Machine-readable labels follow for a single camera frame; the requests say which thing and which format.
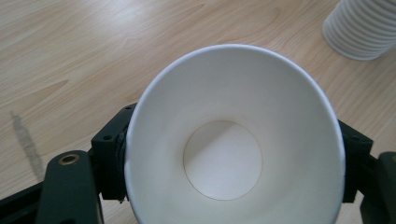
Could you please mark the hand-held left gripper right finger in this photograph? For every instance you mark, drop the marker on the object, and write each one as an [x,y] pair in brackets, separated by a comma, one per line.
[355,155]

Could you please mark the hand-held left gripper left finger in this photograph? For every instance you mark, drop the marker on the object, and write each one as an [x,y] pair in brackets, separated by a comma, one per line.
[110,155]

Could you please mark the stack of white paper cups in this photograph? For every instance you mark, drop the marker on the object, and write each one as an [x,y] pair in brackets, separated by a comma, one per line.
[361,28]

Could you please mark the single white paper cup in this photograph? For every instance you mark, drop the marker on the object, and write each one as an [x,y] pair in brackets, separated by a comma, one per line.
[224,93]

